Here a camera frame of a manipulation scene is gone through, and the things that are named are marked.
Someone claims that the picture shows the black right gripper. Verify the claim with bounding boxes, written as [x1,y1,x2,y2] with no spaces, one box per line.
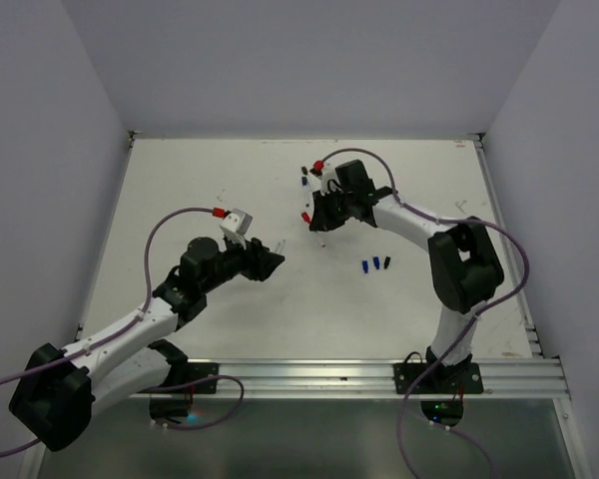
[311,184,354,231]

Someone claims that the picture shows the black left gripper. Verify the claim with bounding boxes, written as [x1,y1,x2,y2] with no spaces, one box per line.
[200,231,283,293]

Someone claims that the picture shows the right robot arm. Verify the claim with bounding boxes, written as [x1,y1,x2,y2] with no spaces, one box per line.
[307,160,504,392]

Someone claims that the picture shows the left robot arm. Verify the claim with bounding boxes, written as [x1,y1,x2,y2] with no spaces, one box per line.
[9,238,285,451]

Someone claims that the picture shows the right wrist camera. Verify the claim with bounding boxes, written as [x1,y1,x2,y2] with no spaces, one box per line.
[320,166,340,196]

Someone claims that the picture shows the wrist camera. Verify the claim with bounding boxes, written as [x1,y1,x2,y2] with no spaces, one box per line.
[320,166,340,196]
[220,210,253,249]

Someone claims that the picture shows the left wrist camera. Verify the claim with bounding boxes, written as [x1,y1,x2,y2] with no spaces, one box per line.
[220,210,253,249]

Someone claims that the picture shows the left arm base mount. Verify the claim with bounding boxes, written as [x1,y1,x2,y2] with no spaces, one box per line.
[141,362,220,424]

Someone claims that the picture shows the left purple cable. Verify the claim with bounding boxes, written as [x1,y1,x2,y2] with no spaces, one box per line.
[0,205,246,458]

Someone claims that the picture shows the purple cable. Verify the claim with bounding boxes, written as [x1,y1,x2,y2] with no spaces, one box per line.
[311,147,533,479]
[0,205,246,458]

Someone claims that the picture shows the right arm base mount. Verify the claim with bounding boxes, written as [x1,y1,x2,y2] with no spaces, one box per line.
[392,349,484,428]

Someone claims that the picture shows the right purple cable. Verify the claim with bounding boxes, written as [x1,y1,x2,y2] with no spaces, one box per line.
[311,147,533,479]

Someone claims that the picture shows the aluminium front rail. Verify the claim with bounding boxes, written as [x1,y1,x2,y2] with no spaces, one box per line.
[44,356,570,400]

